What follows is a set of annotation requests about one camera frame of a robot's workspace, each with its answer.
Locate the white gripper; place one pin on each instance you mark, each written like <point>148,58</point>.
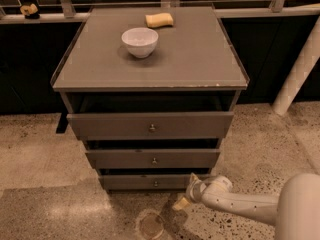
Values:
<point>194,193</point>

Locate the grey bottom drawer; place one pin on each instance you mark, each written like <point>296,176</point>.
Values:
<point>145,182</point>

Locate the grey drawer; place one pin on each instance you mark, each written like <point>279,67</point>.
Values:
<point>145,126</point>
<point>153,158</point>
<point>145,182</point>

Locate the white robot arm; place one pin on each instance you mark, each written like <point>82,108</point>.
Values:
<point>295,213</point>

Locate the grey middle drawer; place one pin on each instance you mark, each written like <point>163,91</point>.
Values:
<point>153,158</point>

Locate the grey top drawer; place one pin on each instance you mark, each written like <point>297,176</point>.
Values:
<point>145,126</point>

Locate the grey drawer cabinet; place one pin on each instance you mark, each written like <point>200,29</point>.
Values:
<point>194,68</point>

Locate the round floor drain cover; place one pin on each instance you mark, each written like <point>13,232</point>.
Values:
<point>150,225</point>

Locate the white ceramic bowl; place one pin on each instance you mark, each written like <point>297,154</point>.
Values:
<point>140,42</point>

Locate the yellow sponge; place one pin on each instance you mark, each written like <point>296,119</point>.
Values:
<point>159,20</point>

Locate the white diagonal pole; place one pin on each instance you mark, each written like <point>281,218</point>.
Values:
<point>305,62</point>

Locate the metal window railing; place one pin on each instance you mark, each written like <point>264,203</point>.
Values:
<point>50,17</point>

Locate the small yellow black object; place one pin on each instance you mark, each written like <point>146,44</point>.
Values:
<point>30,11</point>

